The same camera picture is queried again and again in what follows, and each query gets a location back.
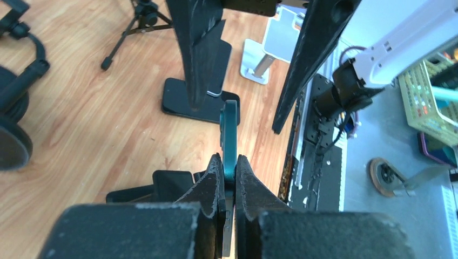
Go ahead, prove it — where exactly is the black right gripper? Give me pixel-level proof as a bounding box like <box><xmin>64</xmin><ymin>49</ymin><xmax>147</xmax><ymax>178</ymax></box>
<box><xmin>166</xmin><ymin>0</ymin><xmax>361</xmax><ymax>134</ymax></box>

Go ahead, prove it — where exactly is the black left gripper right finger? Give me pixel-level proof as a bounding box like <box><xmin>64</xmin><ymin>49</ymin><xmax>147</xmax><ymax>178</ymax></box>
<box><xmin>235</xmin><ymin>155</ymin><xmax>415</xmax><ymax>258</ymax></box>

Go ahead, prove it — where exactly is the black mini tripod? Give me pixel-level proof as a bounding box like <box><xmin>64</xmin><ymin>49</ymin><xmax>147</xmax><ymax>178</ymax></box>
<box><xmin>100</xmin><ymin>0</ymin><xmax>173</xmax><ymax>71</ymax></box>

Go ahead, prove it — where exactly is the black phone dark frame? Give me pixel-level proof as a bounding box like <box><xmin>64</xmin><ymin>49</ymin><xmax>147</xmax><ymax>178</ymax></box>
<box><xmin>161</xmin><ymin>77</ymin><xmax>241</xmax><ymax>125</ymax></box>

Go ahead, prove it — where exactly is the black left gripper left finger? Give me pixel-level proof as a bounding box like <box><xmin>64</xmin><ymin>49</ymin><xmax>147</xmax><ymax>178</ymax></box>
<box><xmin>38</xmin><ymin>154</ymin><xmax>224</xmax><ymax>258</ymax></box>

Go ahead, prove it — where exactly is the silver aluminium phone stand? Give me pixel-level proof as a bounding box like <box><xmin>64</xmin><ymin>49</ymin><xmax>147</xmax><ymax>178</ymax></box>
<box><xmin>240</xmin><ymin>5</ymin><xmax>306</xmax><ymax>85</ymax></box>

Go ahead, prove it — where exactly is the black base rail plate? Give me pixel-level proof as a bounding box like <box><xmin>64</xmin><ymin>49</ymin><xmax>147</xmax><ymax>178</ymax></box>
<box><xmin>284</xmin><ymin>74</ymin><xmax>346</xmax><ymax>212</ymax></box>

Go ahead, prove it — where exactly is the black phone silver frame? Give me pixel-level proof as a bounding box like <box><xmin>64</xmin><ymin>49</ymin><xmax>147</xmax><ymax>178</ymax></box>
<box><xmin>207</xmin><ymin>40</ymin><xmax>232</xmax><ymax>98</ymax></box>

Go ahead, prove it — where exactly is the teal phone black screen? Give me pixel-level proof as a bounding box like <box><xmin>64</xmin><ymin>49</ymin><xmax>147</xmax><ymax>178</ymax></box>
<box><xmin>220</xmin><ymin>100</ymin><xmax>238</xmax><ymax>257</ymax></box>

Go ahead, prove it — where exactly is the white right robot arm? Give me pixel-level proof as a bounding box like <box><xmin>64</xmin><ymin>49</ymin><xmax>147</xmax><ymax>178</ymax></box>
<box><xmin>167</xmin><ymin>1</ymin><xmax>457</xmax><ymax>133</ymax></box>

